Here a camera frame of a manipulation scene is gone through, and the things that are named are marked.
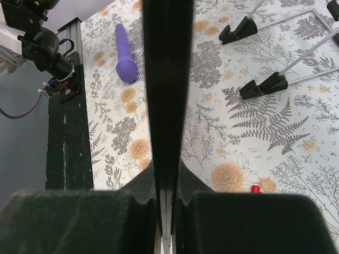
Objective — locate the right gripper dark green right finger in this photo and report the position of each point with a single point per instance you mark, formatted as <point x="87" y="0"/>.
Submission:
<point x="206" y="221"/>

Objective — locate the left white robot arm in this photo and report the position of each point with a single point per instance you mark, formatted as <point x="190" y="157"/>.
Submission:
<point x="22" y="33"/>

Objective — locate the purple foam microphone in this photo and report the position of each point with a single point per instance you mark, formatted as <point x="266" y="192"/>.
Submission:
<point x="126" y="67"/>

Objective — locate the floral patterned table mat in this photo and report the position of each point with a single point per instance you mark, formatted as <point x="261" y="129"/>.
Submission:
<point x="260" y="110"/>

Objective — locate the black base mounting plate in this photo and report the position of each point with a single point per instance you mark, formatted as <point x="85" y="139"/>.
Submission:
<point x="69" y="163"/>

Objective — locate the red marker cap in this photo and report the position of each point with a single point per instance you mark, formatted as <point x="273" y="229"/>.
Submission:
<point x="255" y="189"/>

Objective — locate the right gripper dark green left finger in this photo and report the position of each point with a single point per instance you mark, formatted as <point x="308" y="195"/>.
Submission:
<point x="83" y="221"/>

